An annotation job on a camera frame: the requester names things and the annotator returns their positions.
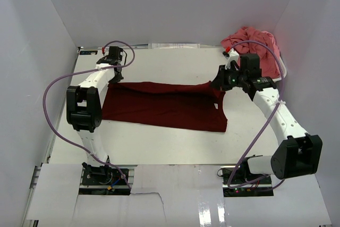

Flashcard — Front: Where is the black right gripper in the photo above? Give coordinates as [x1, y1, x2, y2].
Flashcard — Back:
[209, 64, 247, 92]

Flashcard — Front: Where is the dark red t-shirt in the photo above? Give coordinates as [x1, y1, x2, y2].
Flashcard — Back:
[102, 82, 227, 133]

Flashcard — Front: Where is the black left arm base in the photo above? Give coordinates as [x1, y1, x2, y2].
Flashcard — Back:
[79, 162, 133, 196]

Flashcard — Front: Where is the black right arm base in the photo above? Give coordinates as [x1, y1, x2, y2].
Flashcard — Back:
[217, 166, 274, 198]

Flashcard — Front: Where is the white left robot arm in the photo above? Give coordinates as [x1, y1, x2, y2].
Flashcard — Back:
[66, 46, 126, 184]

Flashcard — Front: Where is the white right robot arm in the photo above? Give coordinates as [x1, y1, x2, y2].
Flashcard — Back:
[211, 49, 322, 184]

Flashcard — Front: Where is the pink t-shirt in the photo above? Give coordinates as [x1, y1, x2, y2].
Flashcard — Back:
[220, 27, 281, 79]

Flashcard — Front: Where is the small black label sticker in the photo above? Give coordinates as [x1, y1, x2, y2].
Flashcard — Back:
[79, 50, 98, 55]

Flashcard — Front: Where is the white plastic basket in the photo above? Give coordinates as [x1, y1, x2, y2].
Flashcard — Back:
[273, 58, 287, 82]

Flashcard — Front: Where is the white front cover sheet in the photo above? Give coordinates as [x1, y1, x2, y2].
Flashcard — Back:
[27, 164, 331, 226]

